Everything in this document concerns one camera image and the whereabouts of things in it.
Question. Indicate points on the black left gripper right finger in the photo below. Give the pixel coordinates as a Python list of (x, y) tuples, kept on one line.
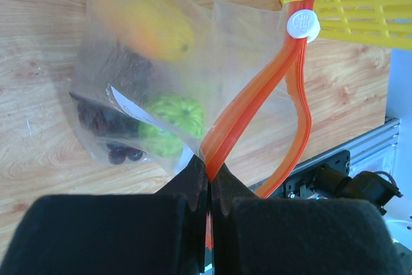
[(342, 233)]

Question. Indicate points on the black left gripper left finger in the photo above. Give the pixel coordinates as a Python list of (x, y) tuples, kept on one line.
[(159, 233)]

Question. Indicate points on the green custard apple toy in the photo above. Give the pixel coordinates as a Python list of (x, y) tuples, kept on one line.
[(183, 113)]

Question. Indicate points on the dark purple grape bunch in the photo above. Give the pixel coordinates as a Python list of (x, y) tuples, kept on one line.
[(112, 128)]

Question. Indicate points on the clear zip top bag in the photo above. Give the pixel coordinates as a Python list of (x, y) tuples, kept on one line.
[(246, 69)]

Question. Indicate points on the orange yellow mango toy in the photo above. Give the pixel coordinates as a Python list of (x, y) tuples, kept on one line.
[(156, 29)]

